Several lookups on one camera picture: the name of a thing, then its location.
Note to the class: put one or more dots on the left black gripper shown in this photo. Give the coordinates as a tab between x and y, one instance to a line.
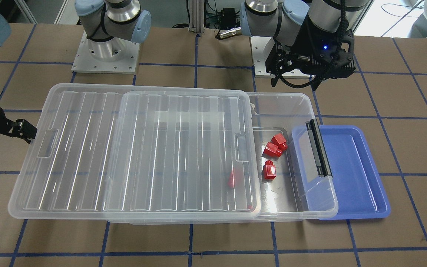
307	39

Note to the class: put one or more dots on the clear plastic box lid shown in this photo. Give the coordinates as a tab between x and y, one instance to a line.
64	174

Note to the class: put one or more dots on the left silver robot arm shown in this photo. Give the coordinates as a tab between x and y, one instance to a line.
268	18

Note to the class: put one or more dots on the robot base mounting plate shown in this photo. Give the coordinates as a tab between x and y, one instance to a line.
116	56
260	49

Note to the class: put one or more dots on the clear plastic storage box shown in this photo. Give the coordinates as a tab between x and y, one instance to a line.
173	153

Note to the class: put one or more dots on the blue plastic tray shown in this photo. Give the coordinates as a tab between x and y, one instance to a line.
353	190

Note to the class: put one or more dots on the black box latch handle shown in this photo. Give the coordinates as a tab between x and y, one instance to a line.
318	148

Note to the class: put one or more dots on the aluminium frame post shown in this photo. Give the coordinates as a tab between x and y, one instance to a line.
196	15

